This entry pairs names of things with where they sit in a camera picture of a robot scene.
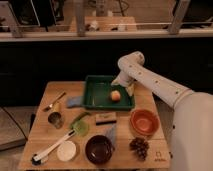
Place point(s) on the green plastic tray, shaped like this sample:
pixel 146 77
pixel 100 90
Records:
pixel 97 92

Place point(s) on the wooden block sponge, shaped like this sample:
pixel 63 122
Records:
pixel 105 118

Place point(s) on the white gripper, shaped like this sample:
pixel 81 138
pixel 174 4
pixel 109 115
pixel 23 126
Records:
pixel 124 80

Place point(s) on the brown grape bunch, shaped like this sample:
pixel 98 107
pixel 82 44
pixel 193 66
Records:
pixel 140 147

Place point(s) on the dark purple bowl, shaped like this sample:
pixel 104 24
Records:
pixel 98 149

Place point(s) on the orange bowl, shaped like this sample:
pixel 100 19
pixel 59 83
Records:
pixel 144 122

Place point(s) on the gold spoon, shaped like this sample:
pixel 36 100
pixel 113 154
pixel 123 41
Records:
pixel 48 107

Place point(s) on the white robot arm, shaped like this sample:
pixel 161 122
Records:
pixel 192 136

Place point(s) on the orange apple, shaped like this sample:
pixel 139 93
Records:
pixel 115 95

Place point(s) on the blue cloth near bowl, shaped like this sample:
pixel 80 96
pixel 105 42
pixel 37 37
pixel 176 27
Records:
pixel 111 135

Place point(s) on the metal cup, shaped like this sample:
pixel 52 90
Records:
pixel 56 120

